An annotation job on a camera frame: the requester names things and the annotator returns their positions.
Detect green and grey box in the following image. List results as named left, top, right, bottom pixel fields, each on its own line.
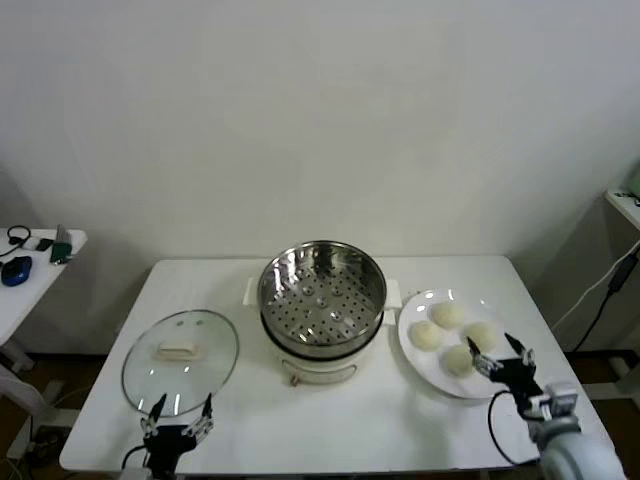
left=48, top=223, right=76, bottom=266

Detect black power adapter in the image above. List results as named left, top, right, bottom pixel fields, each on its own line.
left=607, top=258, right=632, bottom=292

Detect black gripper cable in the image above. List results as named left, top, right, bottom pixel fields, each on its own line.
left=122, top=443, right=151, bottom=471
left=487, top=389, right=544, bottom=466

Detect blue computer mouse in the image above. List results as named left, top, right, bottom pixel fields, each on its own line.
left=0, top=254, right=34, bottom=287

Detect stainless steel steamer basket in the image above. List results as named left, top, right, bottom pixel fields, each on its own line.
left=257, top=240, right=389, bottom=351

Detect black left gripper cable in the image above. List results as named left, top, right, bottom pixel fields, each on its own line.
left=122, top=443, right=151, bottom=471

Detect white power cable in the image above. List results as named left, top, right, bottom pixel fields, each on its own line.
left=552, top=247, right=640, bottom=331

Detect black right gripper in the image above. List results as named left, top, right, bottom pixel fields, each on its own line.
left=466, top=332, right=544, bottom=401

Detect white steamed baozi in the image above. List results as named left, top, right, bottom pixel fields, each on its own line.
left=409, top=320, right=444, bottom=352
left=442, top=344, right=476, bottom=379
left=463, top=322, right=497, bottom=354
left=430, top=301, right=465, bottom=331

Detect black power cable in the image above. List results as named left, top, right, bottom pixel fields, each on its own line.
left=569, top=287, right=614, bottom=354

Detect black headphones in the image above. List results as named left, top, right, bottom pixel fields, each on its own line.
left=0, top=224, right=32, bottom=259

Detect white electric cooker pot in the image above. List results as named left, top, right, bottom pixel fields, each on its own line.
left=242, top=277, right=403, bottom=389

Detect glass lid with white handle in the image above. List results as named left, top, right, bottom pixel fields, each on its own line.
left=121, top=308, right=240, bottom=417

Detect white desk with green appliance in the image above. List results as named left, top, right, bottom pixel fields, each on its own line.
left=603, top=188, right=640, bottom=236

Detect white table base frame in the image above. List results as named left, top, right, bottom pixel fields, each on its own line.
left=5, top=378, right=84, bottom=460

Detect white round plate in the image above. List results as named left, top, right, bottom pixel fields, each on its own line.
left=397, top=288, right=522, bottom=400

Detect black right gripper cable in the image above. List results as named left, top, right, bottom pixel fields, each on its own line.
left=487, top=389, right=544, bottom=466

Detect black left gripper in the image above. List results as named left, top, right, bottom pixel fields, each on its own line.
left=139, top=393, right=215, bottom=474

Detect white side table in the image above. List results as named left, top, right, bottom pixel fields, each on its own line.
left=0, top=227, right=89, bottom=371

